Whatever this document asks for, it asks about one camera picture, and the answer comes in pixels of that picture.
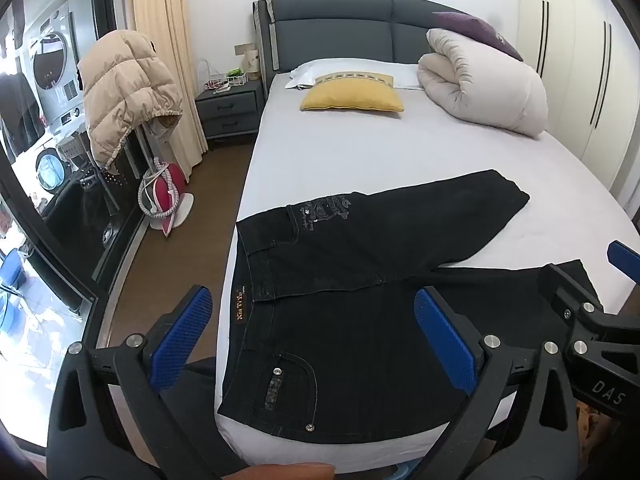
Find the white washing machine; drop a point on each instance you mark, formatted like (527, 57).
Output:
(55, 60)

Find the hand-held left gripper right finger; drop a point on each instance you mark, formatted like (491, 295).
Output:
(445, 340)

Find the white wardrobe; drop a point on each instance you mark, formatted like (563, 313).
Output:
(575, 35)

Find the grey nightstand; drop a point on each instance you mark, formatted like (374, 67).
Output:
(227, 110)

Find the red and white garment steamer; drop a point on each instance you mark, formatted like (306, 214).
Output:
(162, 195)

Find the cream curtain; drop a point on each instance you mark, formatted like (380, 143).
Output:
(160, 10)

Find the beige wall socket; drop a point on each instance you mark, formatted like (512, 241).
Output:
(242, 49)

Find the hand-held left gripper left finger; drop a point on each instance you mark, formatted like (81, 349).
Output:
(180, 330)

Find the white pillow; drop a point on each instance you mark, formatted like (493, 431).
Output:
(325, 72)

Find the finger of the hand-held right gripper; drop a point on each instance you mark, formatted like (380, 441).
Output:
(625, 260)
(560, 285)

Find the yellow cushion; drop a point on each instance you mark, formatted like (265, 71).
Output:
(350, 97)

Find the brown patterned cloth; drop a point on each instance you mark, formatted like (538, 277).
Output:
(592, 422)

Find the black denim pants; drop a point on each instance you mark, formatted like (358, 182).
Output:
(350, 310)

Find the purple pillow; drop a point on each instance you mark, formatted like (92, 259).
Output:
(480, 30)

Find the beige puffer jacket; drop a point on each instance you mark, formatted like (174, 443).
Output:
(125, 90)

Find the black framed glass door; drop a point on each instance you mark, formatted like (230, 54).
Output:
(60, 210)

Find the grey upholstered bed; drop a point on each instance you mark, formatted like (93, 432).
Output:
(325, 150)

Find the rolled cream duvet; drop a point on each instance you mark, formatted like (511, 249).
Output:
(480, 85)

